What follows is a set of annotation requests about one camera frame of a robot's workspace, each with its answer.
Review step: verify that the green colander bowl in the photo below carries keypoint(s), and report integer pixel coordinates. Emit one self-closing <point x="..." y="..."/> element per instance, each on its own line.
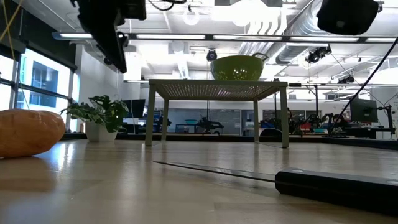
<point x="237" y="70"/>

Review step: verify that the orange sweet potato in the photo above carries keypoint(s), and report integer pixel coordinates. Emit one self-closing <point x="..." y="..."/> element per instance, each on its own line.
<point x="28" y="133"/>

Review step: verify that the dark purple plum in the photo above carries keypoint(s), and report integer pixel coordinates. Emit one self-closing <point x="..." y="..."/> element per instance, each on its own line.
<point x="346" y="17"/>

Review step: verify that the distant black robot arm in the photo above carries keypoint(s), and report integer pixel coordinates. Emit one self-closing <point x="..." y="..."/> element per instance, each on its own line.
<point x="210" y="124"/>

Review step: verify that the long ceiling light bar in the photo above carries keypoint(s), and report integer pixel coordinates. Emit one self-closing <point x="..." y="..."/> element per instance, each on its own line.
<point x="171" y="36"/>

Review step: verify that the black computer monitor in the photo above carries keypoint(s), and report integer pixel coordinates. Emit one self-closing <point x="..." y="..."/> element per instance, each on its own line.
<point x="135" y="108"/>
<point x="363" y="110"/>

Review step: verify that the round white ceiling lamp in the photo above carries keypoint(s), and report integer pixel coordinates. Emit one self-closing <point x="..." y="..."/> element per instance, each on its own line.
<point x="191" y="17"/>

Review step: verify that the green plant in white pot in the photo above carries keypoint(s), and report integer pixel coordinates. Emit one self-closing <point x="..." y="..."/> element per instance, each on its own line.
<point x="102" y="115"/>

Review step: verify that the black window railing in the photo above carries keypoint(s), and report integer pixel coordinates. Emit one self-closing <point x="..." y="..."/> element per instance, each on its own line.
<point x="37" y="91"/>

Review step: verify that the pale green perforated shelf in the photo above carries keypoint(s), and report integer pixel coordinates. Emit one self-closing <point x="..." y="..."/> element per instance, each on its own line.
<point x="214" y="90"/>

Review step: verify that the teal storage bin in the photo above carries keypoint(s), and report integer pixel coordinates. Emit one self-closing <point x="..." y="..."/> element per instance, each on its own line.
<point x="191" y="121"/>

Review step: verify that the dark office desk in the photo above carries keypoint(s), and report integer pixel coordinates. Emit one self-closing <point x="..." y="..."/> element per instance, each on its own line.
<point x="367" y="131"/>

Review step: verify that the round black ceiling camera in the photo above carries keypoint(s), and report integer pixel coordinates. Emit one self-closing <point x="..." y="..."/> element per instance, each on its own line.
<point x="107" y="60"/>
<point x="211" y="56"/>

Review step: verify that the black ceiling camera rig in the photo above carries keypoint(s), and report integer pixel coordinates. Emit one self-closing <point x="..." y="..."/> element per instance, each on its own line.
<point x="317" y="55"/>

